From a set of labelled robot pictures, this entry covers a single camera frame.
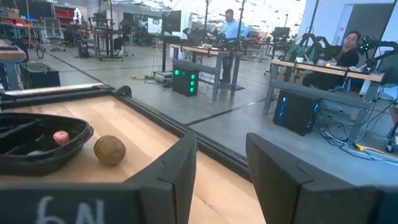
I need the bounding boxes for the red storage shelf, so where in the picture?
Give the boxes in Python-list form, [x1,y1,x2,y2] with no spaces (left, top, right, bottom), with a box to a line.
[52,4,77,29]

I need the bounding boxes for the black camera rig frame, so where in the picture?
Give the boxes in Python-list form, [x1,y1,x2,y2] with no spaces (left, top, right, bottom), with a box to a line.
[306,0,321,40]
[203,0,246,43]

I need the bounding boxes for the pink plush toy fruit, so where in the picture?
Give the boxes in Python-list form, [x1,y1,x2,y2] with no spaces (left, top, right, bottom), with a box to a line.
[52,130,71,146]

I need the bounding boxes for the black floor box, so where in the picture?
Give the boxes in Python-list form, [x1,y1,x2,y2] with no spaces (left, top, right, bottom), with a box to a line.
[19,62,62,90]

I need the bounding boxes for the black plastic tupperware container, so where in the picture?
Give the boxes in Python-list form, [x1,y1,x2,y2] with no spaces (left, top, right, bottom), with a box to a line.
[0,112,95,177]

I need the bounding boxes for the dark grey door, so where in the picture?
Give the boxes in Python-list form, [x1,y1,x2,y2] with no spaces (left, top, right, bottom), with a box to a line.
[341,2,396,47]

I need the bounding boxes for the black aluminium table frame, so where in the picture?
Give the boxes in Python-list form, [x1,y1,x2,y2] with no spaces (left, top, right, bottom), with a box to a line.
[0,83,253,183]

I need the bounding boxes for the black computer monitor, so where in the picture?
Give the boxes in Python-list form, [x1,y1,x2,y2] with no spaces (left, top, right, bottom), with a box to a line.
[161,10,182,35]

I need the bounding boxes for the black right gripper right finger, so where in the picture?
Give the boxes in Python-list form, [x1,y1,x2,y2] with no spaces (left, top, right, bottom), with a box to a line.
[245,133,382,224]

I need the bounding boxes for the seated person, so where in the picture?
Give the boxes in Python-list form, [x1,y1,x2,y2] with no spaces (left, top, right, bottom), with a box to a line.
[302,30,362,91]

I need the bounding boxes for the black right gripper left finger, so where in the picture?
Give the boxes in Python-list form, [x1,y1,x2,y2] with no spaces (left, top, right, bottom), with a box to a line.
[124,130,198,224]

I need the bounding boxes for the brown toy kiwi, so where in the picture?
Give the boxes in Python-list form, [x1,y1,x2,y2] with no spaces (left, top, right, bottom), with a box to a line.
[93,134,127,167]

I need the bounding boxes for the yellow floor cable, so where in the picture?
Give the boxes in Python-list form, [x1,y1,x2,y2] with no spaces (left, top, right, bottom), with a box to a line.
[354,142,398,164]

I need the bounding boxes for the wooden workbench grey legs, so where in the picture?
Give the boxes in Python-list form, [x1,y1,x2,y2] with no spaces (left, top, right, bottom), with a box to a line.
[169,42,246,102]
[262,58,386,144]

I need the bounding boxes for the standing person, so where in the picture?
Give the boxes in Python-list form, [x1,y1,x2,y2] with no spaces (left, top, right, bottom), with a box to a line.
[220,8,251,85]

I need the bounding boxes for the wooden workbench blue legs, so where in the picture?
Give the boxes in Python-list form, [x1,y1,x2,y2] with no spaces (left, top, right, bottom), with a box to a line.
[0,39,27,91]

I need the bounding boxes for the black computer blue lights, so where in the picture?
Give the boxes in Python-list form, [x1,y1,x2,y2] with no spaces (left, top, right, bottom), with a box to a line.
[272,89,323,137]

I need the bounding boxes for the black computer green lights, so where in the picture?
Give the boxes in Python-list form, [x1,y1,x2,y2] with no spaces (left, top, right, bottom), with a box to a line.
[172,64,200,98]

